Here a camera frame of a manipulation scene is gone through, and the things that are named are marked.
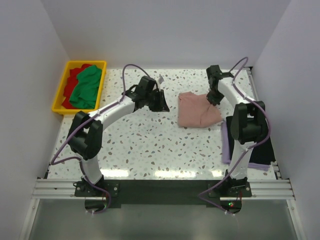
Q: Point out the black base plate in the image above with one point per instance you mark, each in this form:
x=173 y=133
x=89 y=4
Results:
x=112 y=193

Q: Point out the aluminium frame rail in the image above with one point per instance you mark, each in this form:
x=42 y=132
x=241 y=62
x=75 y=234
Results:
x=57 y=182

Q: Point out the red t shirt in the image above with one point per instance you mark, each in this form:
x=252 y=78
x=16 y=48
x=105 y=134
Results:
x=70 y=85

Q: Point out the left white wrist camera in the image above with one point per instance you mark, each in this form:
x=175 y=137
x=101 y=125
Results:
x=159 y=81

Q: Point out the lavender folded t shirt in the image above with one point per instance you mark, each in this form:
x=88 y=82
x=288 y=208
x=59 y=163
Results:
x=226 y=157

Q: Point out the pink t shirt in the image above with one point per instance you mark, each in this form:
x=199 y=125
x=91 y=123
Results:
x=195 y=111

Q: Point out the black folded t shirt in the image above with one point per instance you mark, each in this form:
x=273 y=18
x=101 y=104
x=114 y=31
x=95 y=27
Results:
x=262 y=154

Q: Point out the green t shirt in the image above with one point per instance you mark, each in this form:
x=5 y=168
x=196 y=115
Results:
x=84 y=94

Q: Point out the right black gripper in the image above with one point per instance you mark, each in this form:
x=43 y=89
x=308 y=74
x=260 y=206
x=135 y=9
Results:
x=212 y=100

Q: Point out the yellow plastic bin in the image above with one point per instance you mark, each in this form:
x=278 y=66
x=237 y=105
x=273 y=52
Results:
x=59 y=97

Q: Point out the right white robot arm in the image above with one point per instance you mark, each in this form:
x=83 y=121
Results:
x=249 y=124

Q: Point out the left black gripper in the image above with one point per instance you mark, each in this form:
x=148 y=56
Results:
x=161 y=106

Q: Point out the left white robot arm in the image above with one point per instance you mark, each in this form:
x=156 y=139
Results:
x=86 y=131

